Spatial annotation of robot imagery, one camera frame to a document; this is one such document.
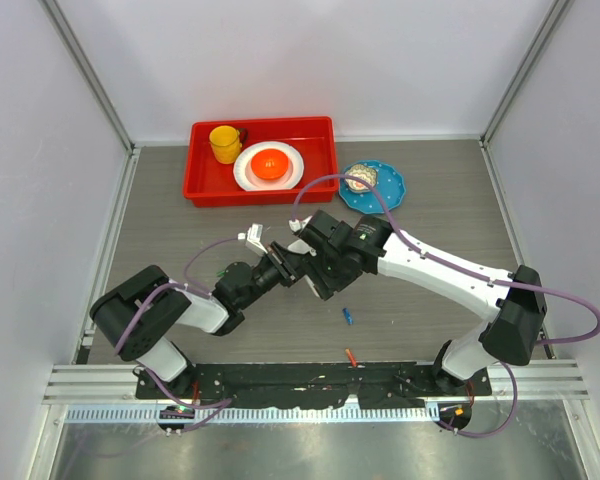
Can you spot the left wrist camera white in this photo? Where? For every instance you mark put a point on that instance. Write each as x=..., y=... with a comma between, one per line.
x=251, y=239

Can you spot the white cable duct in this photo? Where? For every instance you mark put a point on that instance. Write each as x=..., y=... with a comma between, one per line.
x=164, y=414

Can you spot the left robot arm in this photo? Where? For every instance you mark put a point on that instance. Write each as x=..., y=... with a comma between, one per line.
x=136, y=316

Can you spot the red orange AAA battery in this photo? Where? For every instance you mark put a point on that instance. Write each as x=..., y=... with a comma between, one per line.
x=351, y=358

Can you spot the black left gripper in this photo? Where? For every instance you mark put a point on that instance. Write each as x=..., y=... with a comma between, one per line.
x=285, y=262

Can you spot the white plate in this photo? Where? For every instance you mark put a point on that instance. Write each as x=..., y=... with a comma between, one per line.
x=247, y=181

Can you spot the white red remote control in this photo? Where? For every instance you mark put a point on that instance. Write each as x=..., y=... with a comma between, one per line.
x=299, y=247

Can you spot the small patterned bowl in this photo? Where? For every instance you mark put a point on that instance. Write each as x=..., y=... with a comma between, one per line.
x=360, y=178

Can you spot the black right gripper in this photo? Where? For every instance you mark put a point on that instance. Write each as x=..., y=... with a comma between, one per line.
x=326, y=284

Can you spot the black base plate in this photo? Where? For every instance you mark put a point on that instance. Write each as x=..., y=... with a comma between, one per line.
x=318, y=386

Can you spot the blue AAA battery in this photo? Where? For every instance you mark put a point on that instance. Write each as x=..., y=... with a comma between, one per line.
x=348, y=317

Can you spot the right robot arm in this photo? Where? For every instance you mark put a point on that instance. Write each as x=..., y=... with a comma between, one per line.
x=508, y=304

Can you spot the orange bowl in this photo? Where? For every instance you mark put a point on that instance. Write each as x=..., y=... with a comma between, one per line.
x=269, y=164

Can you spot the blue polka dot plate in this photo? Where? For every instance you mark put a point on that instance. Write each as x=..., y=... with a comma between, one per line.
x=391, y=187

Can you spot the yellow cup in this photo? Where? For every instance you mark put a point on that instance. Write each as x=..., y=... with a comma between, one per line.
x=227, y=143

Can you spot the red plastic bin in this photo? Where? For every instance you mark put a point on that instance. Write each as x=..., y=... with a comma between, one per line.
x=208, y=183

